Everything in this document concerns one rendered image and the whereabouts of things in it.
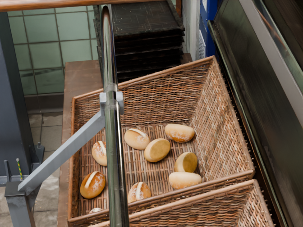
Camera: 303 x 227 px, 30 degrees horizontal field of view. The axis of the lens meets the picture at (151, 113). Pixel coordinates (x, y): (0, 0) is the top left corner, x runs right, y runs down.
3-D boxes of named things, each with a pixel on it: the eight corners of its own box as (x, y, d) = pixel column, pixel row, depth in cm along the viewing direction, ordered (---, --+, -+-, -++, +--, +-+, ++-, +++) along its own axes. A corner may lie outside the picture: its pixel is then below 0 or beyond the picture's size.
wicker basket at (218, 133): (213, 120, 198) (217, 52, 181) (251, 247, 153) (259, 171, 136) (74, 131, 195) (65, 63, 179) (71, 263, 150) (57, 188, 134)
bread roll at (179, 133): (194, 125, 183) (190, 142, 182) (196, 130, 189) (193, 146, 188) (164, 121, 185) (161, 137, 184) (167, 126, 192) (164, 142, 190)
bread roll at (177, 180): (169, 175, 173) (167, 193, 171) (168, 169, 166) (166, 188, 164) (202, 178, 171) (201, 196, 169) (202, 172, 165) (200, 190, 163)
